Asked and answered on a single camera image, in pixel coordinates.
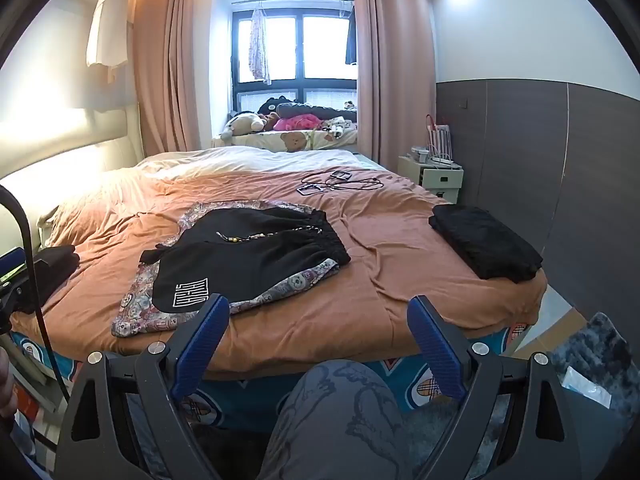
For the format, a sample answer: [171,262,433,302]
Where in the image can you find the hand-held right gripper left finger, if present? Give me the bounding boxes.
[56,292,231,480]

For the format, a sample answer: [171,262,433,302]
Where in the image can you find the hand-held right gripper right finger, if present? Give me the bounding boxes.
[406,295,583,480]

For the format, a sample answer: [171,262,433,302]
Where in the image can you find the bear patterned cloth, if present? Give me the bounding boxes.
[111,200,341,338]

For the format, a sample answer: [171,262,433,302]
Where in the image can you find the folded black pants stack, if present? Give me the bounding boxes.
[428,203,544,281]

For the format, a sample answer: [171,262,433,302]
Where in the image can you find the blue printed bed sheet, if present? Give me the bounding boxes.
[10,320,531,436]

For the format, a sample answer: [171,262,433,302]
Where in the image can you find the black cloth pile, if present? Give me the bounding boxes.
[20,245,81,313]

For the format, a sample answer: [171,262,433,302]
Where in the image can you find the person's leg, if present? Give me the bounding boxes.
[260,360,416,480]

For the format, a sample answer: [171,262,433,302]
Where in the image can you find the orange bed blanket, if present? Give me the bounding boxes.
[10,152,548,376]

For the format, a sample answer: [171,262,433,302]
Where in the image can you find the clear plastic bag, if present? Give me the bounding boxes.
[562,365,613,411]

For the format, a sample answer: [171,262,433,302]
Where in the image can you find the grey fluffy rug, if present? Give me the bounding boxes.
[400,312,632,480]

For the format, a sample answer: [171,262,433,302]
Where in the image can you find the cream nightstand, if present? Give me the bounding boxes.
[397,155,465,206]

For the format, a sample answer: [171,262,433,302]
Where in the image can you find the white padded headboard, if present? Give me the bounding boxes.
[0,107,146,181]

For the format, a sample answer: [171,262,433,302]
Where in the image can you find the red striped bag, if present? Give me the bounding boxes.
[425,114,453,161]

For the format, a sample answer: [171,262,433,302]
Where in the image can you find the white plush dog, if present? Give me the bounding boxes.
[220,112,268,142]

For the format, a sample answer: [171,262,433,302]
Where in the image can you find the cow print plush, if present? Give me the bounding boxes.
[322,116,358,141]

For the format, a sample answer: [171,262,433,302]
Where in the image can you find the pink cloth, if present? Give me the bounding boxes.
[272,115,321,132]

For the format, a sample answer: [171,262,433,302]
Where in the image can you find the black plush toy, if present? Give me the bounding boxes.
[257,96,301,116]

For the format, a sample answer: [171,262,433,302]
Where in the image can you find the long dark garment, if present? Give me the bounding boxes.
[277,102,358,123]

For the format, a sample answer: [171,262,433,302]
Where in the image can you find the pink curtain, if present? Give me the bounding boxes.
[350,0,438,181]
[131,0,218,156]

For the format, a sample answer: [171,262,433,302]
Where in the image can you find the hanging white shirt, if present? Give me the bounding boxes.
[85,0,132,83]

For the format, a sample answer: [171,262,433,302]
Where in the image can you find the hanging floral garment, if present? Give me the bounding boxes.
[248,7,272,86]

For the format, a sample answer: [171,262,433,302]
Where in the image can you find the hanging dark garment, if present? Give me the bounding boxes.
[345,5,358,66]

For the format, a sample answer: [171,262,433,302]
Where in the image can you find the black framed window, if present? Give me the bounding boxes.
[231,7,358,108]

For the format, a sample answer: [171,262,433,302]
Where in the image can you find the metal clothes rod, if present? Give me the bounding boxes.
[232,0,356,7]

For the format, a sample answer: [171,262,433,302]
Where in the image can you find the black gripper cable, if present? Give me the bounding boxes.
[0,185,71,405]

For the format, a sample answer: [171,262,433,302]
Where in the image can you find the black cables with chargers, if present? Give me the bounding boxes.
[325,170,383,192]

